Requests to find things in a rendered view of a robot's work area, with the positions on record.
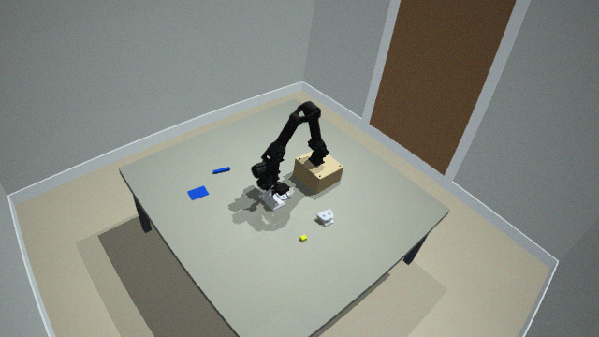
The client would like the blue flat rectangular plate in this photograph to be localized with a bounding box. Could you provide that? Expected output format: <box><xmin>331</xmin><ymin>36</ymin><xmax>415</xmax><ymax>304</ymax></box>
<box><xmin>187</xmin><ymin>185</ymin><xmax>209</xmax><ymax>200</ymax></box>

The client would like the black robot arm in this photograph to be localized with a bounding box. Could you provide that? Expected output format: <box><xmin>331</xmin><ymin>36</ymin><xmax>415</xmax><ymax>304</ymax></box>
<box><xmin>251</xmin><ymin>101</ymin><xmax>329</xmax><ymax>190</ymax></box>

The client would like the blue flat bar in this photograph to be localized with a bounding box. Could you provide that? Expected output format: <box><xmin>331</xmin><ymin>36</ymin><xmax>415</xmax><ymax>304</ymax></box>
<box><xmin>212</xmin><ymin>167</ymin><xmax>230</xmax><ymax>174</ymax></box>

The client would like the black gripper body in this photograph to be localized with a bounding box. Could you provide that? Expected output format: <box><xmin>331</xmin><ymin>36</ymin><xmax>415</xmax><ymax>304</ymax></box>
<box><xmin>267</xmin><ymin>170</ymin><xmax>289</xmax><ymax>196</ymax></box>

